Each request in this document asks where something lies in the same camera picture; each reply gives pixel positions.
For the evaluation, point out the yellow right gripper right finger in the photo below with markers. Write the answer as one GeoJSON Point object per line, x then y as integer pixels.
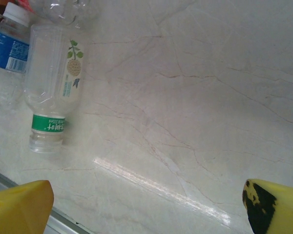
{"type": "Point", "coordinates": [283, 209]}

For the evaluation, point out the clear crumpled plastic bottle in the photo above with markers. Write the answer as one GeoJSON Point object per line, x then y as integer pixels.
{"type": "Point", "coordinates": [63, 12]}

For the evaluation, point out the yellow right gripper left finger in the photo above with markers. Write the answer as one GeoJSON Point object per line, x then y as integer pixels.
{"type": "Point", "coordinates": [19, 209]}

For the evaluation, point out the clear bottle green band label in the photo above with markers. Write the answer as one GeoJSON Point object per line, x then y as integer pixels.
{"type": "Point", "coordinates": [51, 85]}

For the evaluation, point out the clear bottle blue label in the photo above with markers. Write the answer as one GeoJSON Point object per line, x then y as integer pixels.
{"type": "Point", "coordinates": [7, 48]}

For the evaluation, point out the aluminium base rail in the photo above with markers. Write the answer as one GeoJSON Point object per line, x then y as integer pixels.
{"type": "Point", "coordinates": [63, 219]}

